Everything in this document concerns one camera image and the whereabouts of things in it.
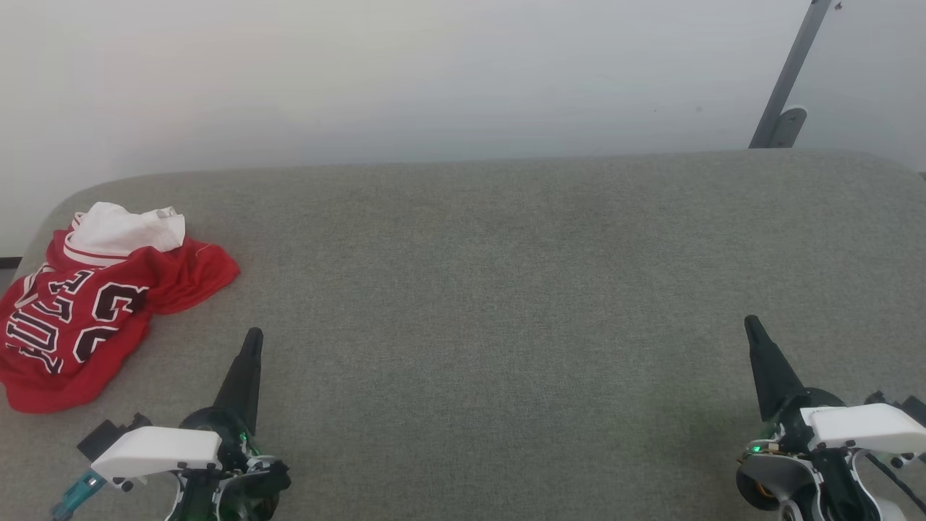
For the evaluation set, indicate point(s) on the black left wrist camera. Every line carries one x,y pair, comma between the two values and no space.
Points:
108,434

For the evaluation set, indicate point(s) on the grey fabric sofa cushion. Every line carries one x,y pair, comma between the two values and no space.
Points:
506,289

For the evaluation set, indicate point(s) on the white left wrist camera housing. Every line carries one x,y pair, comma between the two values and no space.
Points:
159,449

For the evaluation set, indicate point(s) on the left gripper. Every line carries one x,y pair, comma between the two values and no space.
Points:
253,485

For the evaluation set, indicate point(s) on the red basketball jersey white sleeves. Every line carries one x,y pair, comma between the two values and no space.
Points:
79,318

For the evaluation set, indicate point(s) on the grey rounded metal bracket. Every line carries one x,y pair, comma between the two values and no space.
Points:
790,126

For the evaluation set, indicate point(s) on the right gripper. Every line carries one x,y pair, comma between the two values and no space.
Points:
770,481

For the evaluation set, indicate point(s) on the grey slanted metal pole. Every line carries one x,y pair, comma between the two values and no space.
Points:
792,65

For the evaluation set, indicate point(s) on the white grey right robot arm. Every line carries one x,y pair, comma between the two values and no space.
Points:
861,499

